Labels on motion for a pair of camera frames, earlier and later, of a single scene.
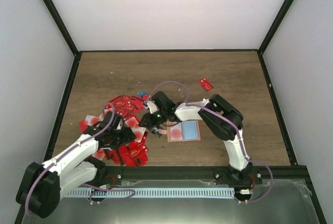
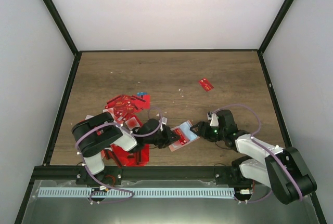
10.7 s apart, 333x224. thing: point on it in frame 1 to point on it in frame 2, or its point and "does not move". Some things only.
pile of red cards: (135, 153) does not move
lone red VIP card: (205, 84) does not move
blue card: (142, 93) does not move
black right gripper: (150, 121) to (204, 133)
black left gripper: (128, 137) to (168, 140)
